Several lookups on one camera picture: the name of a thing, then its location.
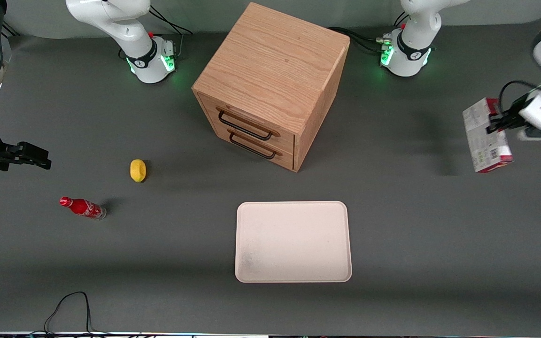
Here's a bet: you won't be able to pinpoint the red cookie box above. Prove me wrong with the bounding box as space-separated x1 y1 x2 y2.
462 97 515 174

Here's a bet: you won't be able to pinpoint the thin black table cable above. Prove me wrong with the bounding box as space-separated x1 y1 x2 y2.
43 291 111 337

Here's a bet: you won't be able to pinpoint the wooden two-drawer cabinet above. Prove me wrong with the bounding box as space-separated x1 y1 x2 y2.
192 2 351 173

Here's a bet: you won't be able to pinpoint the black wire drawer handle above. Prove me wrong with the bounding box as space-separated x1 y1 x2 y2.
217 110 274 141
229 132 278 160

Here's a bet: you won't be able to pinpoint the yellow lemon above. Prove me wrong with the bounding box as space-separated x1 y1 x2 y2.
130 159 147 183

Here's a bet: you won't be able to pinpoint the red cola bottle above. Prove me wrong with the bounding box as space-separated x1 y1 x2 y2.
59 196 107 220

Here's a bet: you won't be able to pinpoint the beige plastic tray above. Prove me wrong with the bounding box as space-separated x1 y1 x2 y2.
234 201 353 284

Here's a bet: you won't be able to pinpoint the black right base cables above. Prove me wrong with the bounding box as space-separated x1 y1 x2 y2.
118 5 194 60

